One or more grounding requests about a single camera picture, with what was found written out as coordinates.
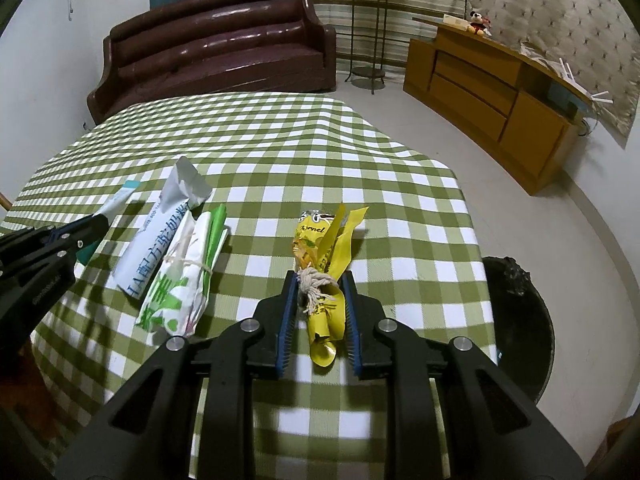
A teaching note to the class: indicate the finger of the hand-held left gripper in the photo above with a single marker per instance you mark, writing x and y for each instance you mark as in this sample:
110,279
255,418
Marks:
82,235
30,242

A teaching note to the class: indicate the green checked tablecloth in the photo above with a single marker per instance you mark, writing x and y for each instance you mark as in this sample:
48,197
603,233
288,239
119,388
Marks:
280,160

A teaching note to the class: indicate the white green packet bundle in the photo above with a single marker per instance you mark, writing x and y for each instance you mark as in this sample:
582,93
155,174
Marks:
180,285

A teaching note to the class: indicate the flat beige box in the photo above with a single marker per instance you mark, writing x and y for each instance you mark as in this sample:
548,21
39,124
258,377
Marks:
455,21

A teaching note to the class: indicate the trash bin with black bag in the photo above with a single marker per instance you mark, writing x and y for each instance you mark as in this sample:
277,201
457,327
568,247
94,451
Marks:
520,335

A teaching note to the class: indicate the wooden cabinet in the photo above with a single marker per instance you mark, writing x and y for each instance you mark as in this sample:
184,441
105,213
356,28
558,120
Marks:
530,135

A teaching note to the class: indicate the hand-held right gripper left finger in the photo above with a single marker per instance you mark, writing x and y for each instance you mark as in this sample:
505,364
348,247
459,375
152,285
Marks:
286,330

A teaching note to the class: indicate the yellow wrapper bundle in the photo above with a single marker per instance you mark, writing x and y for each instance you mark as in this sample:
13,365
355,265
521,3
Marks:
325,255

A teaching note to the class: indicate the plush toy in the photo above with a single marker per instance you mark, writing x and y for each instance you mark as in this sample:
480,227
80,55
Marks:
479,22

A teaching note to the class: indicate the long white tube packet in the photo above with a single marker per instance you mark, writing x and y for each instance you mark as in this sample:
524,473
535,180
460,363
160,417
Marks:
117,202

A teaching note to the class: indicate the patterned wall cloth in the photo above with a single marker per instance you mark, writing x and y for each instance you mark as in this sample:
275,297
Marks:
550,5

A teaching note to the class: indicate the white packet with blue print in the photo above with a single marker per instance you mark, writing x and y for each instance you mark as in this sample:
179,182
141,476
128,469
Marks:
155,240

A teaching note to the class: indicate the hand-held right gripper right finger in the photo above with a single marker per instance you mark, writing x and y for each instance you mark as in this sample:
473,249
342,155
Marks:
352,330

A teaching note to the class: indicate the metal plant stand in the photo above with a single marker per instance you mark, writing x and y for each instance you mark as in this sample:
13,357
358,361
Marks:
370,77

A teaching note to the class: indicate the brown leather sofa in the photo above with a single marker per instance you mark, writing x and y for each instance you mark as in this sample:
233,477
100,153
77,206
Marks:
215,50

